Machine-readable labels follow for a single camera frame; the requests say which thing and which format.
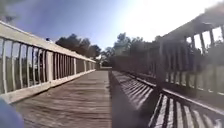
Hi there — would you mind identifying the row of trees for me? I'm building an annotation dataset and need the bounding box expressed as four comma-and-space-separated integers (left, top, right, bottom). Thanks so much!
54, 32, 164, 68

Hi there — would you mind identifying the wooden plank bridge deck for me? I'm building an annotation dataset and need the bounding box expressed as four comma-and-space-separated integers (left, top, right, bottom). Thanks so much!
11, 69, 224, 128

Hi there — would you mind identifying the white wooden railing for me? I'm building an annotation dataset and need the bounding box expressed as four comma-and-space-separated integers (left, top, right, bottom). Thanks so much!
109, 2, 224, 111
0, 20, 98, 104

